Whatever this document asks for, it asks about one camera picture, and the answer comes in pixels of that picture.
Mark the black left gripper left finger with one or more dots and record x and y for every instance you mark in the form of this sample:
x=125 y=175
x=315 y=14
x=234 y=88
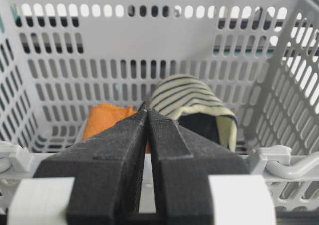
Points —
x=108 y=171

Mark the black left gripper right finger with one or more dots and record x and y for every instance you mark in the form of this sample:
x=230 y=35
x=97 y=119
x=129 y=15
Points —
x=181 y=163

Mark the striped cream slipper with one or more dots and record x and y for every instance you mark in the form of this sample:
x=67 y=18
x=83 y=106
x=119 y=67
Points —
x=192 y=103

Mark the grey plastic shopping basket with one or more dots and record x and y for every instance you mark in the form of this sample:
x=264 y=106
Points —
x=60 y=58

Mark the orange cloth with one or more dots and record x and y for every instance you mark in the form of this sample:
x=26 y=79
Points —
x=104 y=121

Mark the grey basket handle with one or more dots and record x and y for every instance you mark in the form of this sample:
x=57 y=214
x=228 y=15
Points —
x=278 y=161

